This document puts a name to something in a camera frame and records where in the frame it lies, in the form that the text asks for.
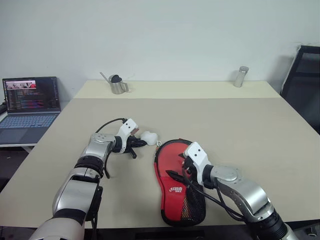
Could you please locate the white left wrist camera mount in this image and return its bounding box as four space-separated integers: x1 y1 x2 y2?
116 119 140 154

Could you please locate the red and black paddle case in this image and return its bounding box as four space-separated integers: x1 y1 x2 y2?
152 139 207 228

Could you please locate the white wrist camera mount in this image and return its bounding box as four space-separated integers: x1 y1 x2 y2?
116 119 140 154
183 141 213 186

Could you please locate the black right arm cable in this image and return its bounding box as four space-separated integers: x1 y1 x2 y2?
182 167 247 222

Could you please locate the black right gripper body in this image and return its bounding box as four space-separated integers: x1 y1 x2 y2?
181 155 200 187

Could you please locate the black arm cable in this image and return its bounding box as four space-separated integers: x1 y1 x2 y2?
182 167 247 222
94 117 127 180

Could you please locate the stainless steel shaker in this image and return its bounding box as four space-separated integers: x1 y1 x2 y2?
233 65 250 88

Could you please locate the open grey laptop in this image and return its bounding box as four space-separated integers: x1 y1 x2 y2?
0 76 62 146

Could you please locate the stainless steel pitcher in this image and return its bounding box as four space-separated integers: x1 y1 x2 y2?
107 74 130 95

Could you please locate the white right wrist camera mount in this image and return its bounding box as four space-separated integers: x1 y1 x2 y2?
183 141 213 186

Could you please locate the white zipper pull charm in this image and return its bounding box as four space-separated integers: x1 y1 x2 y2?
140 131 162 148

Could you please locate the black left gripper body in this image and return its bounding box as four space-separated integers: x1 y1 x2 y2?
123 136 141 155

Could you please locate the black office chair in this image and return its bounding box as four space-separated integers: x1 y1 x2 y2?
279 44 320 136

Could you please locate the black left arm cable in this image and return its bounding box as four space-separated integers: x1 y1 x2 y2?
94 117 127 180

